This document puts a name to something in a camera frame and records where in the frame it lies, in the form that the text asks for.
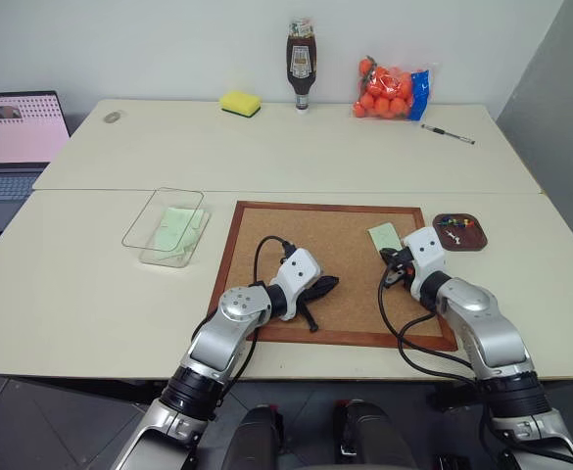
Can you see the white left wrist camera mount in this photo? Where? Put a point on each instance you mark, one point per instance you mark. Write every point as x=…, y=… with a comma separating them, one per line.
x=300, y=274

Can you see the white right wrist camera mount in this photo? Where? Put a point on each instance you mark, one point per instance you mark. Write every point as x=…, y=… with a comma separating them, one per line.
x=427, y=249

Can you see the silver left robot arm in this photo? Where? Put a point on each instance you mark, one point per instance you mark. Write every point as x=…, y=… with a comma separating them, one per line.
x=222, y=338

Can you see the brown tray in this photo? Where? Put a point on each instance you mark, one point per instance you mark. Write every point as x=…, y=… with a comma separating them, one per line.
x=461, y=232

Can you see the yellow sponge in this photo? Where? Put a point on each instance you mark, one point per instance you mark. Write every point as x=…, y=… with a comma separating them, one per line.
x=240, y=103

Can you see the cork board with wooden frame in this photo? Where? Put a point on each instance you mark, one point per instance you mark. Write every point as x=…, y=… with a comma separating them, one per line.
x=335, y=235

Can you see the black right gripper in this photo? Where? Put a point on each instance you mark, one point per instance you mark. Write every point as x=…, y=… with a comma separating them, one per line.
x=404, y=267

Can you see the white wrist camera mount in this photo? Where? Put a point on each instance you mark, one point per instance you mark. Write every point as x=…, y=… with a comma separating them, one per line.
x=427, y=249
x=300, y=274

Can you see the ketchup bottle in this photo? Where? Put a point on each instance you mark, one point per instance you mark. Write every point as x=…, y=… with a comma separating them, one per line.
x=301, y=63

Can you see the small grey round disc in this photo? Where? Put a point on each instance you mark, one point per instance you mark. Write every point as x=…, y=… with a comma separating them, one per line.
x=112, y=117

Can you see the clear plastic box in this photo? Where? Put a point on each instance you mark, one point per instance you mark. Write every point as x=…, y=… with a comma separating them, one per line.
x=168, y=230

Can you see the black and white pen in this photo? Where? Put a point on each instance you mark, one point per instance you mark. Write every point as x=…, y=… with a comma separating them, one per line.
x=447, y=133

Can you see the laptop with pink screen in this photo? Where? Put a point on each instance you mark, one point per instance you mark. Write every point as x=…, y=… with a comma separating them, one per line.
x=12, y=142

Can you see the bag of orange balls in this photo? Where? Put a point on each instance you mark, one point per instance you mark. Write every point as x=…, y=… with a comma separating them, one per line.
x=389, y=90

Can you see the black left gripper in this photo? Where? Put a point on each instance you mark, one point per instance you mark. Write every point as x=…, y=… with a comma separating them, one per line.
x=310, y=293

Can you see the dark rounded robot leg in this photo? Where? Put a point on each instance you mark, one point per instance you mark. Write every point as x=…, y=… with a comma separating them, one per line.
x=256, y=440
x=369, y=436

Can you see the green sticky note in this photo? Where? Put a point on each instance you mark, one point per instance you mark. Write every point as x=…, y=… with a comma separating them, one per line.
x=384, y=236
x=199, y=226
x=171, y=230

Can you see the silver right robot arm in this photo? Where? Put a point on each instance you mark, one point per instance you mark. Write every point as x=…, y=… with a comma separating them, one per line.
x=487, y=328

